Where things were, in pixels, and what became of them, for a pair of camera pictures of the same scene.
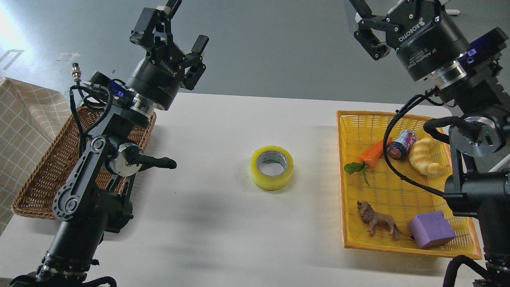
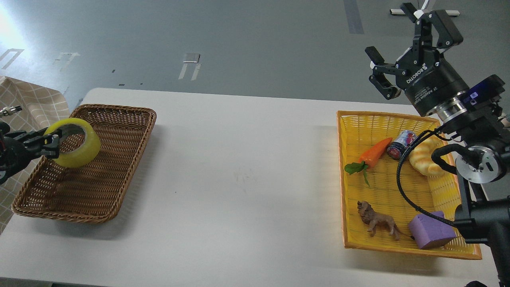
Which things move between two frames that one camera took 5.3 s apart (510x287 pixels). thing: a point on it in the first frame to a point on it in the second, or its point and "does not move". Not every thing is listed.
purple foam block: x=430 y=230 does not move
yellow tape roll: x=275 y=183 to x=83 y=156
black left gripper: x=159 y=77 to x=15 y=152
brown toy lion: x=369 y=216 does not move
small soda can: x=399 y=148 does not move
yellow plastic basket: x=381 y=211 does not move
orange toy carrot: x=370 y=157 does not move
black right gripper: x=426 y=38 to x=431 y=81
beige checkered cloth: x=30 y=117 does not move
